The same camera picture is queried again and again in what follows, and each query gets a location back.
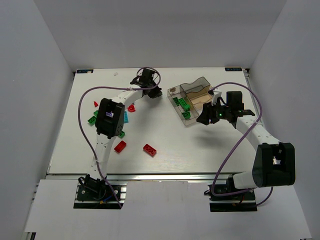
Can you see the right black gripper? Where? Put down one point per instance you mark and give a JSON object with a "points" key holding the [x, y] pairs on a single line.
{"points": [[208, 113]]}

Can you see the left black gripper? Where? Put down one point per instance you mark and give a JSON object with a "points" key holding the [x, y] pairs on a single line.
{"points": [[154, 91]]}

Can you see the green brick lego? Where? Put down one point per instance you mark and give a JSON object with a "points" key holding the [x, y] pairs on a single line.
{"points": [[186, 115], [175, 99], [92, 120]]}

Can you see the green long lego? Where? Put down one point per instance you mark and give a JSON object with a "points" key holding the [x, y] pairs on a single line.
{"points": [[182, 102]]}

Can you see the green square lego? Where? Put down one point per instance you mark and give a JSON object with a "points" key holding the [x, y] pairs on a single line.
{"points": [[186, 107], [121, 135]]}

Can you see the red brick lego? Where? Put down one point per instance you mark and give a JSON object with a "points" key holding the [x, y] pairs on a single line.
{"points": [[120, 146], [149, 150]]}

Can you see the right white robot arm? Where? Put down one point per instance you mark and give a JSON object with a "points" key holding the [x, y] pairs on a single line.
{"points": [[274, 162]]}

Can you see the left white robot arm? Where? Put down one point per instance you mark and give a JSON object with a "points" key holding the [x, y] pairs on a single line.
{"points": [[111, 114]]}

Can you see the clear front container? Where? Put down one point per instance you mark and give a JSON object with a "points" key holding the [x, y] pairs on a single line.
{"points": [[200, 113]]}

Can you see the clear brown tinted container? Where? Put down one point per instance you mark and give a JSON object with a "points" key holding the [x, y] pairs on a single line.
{"points": [[197, 92]]}

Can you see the clear narrow container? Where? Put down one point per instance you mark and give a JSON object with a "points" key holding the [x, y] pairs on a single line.
{"points": [[176, 91]]}

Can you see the red round lego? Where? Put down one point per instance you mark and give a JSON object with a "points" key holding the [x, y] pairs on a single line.
{"points": [[131, 108]]}

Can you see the cyan long lego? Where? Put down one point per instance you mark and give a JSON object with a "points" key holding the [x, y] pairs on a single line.
{"points": [[126, 118]]}

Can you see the blue label sticker right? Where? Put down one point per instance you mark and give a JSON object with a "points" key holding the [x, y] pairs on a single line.
{"points": [[233, 69]]}

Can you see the blue label sticker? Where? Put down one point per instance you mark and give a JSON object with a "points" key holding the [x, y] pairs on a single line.
{"points": [[84, 71], [233, 69]]}

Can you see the blue label sticker left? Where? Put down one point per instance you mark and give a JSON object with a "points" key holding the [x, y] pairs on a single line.
{"points": [[84, 71]]}

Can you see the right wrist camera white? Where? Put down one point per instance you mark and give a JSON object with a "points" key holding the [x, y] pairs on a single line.
{"points": [[215, 94]]}

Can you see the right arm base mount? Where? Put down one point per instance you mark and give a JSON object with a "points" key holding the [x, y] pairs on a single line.
{"points": [[244, 202]]}

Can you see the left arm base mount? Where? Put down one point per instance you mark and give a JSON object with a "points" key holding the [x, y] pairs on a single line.
{"points": [[97, 194]]}

